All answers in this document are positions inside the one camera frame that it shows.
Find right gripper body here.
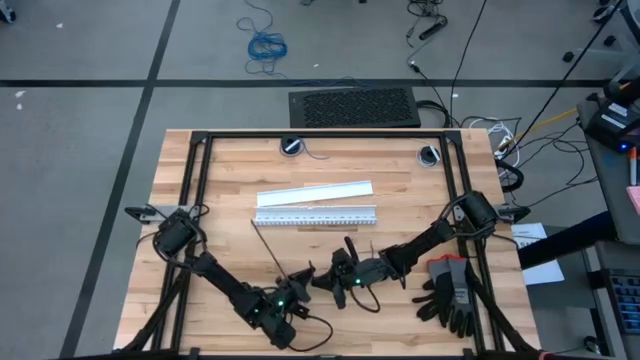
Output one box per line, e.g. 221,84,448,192
332,236,394,310

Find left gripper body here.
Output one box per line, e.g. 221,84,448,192
267,282,311,324

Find black zip tie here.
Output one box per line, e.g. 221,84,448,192
249,218,291,284

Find white slotted cable duct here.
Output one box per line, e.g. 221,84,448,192
253,204,378,227

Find white duct cover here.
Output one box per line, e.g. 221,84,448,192
256,180,375,208

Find gray black work glove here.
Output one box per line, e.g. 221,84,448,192
412,254,454,324
446,255,476,339

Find round black table grommet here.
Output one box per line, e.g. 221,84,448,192
416,144,442,169
278,134,305,159

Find white paper sheet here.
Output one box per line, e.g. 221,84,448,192
510,222,566,286

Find dark desk crossbar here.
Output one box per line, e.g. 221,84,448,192
517,209,619,271

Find gray cabinet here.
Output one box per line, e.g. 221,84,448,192
579,239,640,360

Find black power strip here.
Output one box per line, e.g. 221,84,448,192
418,17,449,41

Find gray side desk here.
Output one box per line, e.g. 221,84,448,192
577,97,640,246

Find black keyboard blue keys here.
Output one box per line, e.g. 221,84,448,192
602,267,640,336

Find pink sticky notes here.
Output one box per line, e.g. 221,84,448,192
625,185,640,216

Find black desktop device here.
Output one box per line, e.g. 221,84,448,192
583,97,640,154

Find gray chair base casters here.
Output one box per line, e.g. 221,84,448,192
562,27,640,66

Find black looped camera cable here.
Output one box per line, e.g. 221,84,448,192
348,287,382,314
287,313,335,353

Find black aluminium table frame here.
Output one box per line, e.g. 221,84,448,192
122,128,544,360

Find white cable bundle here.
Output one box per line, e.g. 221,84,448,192
467,115,521,166

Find black cable with plug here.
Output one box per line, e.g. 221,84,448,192
407,59,454,127

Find blue coiled floor cable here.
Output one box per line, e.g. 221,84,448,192
235,0,381,89

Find yellow floor cable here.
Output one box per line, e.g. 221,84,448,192
499,107,581,151

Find thin long black cable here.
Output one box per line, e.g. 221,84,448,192
448,0,489,127

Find thick taut black cable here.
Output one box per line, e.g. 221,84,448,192
499,0,626,161

